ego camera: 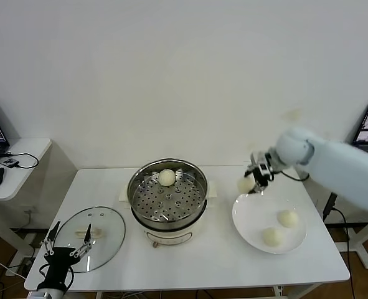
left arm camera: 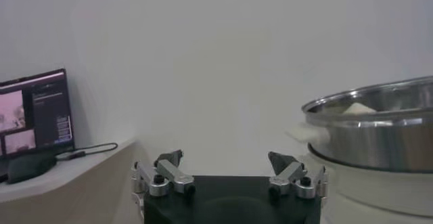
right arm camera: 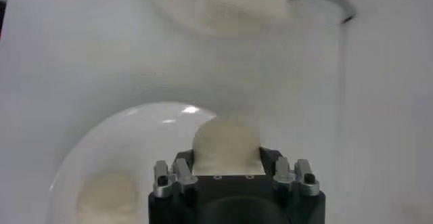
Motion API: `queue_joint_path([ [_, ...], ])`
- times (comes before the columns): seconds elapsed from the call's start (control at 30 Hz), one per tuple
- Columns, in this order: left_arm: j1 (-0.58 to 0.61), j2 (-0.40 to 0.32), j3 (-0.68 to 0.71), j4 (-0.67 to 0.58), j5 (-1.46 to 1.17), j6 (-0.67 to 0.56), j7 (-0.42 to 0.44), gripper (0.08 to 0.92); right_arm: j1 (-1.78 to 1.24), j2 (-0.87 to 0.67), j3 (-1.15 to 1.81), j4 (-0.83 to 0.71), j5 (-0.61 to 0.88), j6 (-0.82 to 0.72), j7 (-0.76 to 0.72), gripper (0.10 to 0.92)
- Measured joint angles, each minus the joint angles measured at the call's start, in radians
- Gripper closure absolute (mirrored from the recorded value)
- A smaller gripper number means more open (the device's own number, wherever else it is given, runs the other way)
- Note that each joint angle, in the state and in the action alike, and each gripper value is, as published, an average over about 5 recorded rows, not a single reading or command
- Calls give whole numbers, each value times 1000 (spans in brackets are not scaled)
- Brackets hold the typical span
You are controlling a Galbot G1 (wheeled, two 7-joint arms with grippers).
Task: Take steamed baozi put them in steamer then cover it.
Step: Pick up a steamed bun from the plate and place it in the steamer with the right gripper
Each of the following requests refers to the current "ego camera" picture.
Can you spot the round glass pot lid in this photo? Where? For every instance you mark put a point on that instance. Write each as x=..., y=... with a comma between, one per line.
x=109, y=222

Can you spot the white steamed baozi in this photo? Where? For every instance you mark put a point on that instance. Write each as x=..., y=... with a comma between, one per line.
x=243, y=185
x=273, y=237
x=166, y=177
x=288, y=218

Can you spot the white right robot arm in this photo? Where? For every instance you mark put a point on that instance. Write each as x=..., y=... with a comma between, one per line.
x=342, y=168

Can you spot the cream electric cooking pot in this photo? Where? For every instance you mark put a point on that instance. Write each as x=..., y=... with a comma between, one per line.
x=170, y=237

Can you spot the white side table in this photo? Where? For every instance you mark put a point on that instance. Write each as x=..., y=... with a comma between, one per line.
x=29, y=149
x=365, y=249

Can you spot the steel steamer basket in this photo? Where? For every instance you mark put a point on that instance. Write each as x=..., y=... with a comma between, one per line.
x=171, y=202

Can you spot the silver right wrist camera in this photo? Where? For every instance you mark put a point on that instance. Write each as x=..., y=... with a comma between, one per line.
x=263, y=170

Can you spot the white round plate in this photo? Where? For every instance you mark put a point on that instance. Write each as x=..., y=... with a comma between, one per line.
x=258, y=218

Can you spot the small black hub box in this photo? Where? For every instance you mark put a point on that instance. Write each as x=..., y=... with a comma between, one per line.
x=8, y=162

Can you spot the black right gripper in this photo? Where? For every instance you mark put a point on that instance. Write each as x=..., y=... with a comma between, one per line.
x=269, y=162

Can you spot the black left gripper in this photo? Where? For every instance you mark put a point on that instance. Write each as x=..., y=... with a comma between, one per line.
x=58, y=259

